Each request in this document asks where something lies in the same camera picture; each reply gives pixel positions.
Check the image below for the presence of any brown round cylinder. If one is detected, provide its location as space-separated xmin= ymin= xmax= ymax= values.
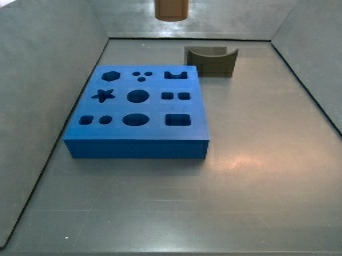
xmin=154 ymin=0 xmax=190 ymax=22

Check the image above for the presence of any blue shape sorter block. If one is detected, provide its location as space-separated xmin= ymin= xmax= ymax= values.
xmin=63 ymin=65 xmax=210 ymax=159

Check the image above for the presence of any dark grey curved cradle block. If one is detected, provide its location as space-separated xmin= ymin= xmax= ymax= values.
xmin=185 ymin=46 xmax=239 ymax=78

